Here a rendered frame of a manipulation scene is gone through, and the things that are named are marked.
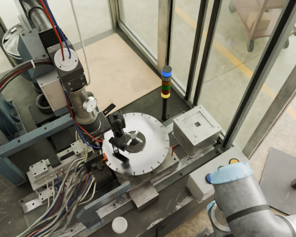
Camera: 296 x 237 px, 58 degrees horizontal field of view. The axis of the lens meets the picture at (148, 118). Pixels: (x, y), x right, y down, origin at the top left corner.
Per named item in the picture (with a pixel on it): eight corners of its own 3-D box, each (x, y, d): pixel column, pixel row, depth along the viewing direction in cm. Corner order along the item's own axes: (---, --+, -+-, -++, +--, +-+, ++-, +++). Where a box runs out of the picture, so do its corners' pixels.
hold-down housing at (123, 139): (124, 133, 114) (119, 105, 98) (128, 142, 112) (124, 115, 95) (112, 138, 113) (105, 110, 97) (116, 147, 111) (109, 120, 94)
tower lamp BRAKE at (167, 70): (167, 68, 127) (168, 64, 124) (173, 74, 125) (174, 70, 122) (159, 72, 126) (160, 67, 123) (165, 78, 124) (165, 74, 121)
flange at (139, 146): (147, 132, 129) (147, 130, 126) (144, 154, 123) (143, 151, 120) (124, 130, 130) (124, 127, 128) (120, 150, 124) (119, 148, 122)
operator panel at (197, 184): (228, 158, 143) (235, 145, 130) (242, 174, 138) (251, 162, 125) (185, 185, 135) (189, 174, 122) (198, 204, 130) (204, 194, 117)
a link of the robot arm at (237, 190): (216, 245, 111) (229, 219, 65) (204, 209, 119) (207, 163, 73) (245, 236, 111) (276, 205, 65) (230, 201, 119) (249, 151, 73)
